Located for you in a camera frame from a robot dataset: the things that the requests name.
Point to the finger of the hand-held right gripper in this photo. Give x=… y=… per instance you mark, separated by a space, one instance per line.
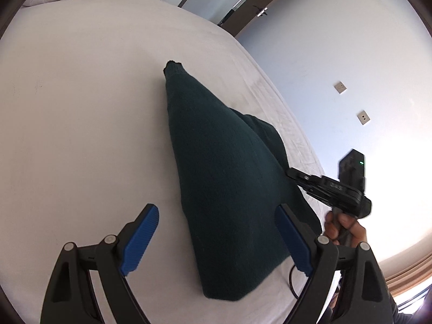
x=303 y=177
x=319 y=195

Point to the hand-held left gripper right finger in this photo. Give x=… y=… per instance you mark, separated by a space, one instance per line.
x=293 y=239

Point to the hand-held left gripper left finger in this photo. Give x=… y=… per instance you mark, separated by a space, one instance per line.
x=141 y=239

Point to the dark green sweater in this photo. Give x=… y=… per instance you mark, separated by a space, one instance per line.
x=229 y=192

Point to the person's right hand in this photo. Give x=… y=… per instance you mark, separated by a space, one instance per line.
x=354 y=233

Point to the bed with white sheet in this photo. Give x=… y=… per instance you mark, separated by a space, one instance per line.
x=84 y=125

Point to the beige wall socket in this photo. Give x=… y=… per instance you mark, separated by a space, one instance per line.
x=363 y=117
x=340 y=87

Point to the wooden window frame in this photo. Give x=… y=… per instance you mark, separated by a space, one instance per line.
x=408 y=273

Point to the brown wooden door frame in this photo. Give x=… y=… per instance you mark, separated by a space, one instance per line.
x=249 y=20

